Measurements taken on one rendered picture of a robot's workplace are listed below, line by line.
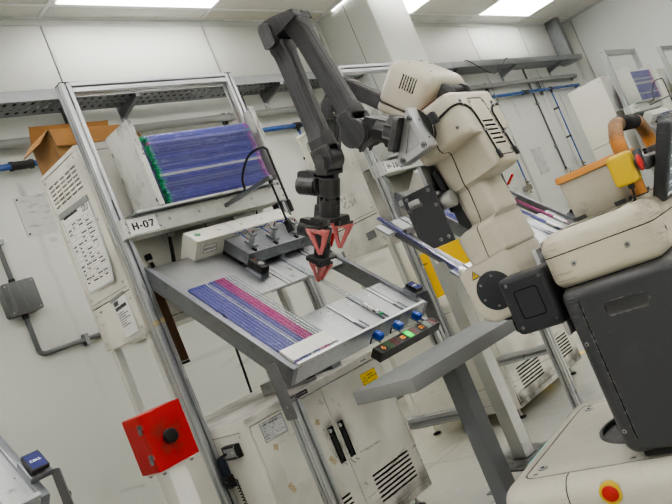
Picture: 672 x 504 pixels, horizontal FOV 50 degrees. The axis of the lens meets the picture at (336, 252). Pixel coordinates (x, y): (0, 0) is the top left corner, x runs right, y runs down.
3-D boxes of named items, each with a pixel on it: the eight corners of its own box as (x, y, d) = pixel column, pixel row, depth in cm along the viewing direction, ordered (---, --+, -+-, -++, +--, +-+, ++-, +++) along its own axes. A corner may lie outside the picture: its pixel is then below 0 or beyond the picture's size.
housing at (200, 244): (287, 246, 296) (292, 215, 290) (193, 276, 260) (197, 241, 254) (274, 238, 301) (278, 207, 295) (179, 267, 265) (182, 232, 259)
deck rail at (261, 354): (295, 384, 212) (298, 367, 209) (290, 387, 210) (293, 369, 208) (147, 281, 250) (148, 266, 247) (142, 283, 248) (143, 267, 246)
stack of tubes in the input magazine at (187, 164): (272, 180, 291) (247, 119, 292) (170, 203, 254) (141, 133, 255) (254, 192, 299) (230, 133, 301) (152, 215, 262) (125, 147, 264)
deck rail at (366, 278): (424, 316, 262) (427, 302, 259) (420, 318, 260) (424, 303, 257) (284, 239, 299) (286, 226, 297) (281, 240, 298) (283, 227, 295)
